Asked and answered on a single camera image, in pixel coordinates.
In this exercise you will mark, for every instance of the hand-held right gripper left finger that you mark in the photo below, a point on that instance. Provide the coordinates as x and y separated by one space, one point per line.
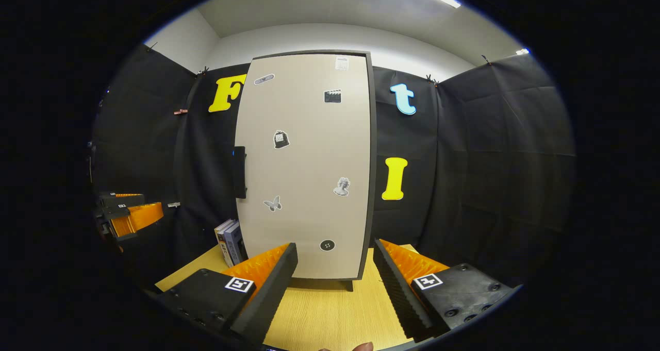
268 299

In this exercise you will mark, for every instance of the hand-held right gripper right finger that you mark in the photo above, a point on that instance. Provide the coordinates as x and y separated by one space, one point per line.
399 294

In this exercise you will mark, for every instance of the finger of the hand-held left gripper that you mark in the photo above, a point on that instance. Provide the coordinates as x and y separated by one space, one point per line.
139 218
122 200

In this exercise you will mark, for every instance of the beige cabinet door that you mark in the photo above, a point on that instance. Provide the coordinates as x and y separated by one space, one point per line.
309 160

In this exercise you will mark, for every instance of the blue-grey spine book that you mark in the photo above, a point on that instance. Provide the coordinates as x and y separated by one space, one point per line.
236 245

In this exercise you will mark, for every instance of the grey spine book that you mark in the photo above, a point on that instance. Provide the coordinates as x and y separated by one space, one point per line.
228 245

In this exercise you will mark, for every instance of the white spine book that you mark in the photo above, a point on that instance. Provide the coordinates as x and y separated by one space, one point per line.
221 240

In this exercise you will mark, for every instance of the black backdrop cloth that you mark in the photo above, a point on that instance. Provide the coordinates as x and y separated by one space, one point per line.
490 176

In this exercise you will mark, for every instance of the black cloth clip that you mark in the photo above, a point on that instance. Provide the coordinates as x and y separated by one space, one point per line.
484 60
203 71
152 46
430 79

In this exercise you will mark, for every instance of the small ceiling light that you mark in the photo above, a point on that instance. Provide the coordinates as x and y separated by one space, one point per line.
522 51

